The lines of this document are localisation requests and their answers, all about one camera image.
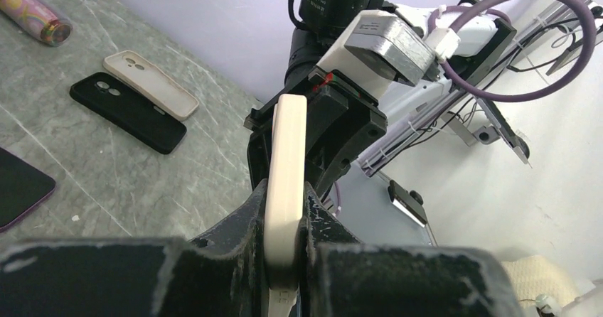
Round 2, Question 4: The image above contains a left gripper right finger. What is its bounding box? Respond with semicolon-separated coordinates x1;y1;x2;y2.
299;183;523;316

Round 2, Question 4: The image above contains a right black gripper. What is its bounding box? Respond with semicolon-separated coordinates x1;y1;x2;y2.
243;68;389;203

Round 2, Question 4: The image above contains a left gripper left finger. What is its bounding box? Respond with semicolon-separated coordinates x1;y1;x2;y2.
1;181;267;316

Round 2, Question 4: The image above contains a bare black phone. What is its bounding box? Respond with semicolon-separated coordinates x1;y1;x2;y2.
69;72;187;155

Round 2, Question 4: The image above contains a purple bare phone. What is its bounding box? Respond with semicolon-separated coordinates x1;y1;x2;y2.
1;149;56;232

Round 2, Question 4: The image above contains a pink capped marker tube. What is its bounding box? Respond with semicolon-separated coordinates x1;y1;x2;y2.
1;0;73;47

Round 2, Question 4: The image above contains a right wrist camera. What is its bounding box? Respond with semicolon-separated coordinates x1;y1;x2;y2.
316;10;460;100

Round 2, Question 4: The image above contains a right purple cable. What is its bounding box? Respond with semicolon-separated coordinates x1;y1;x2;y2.
426;0;598;103

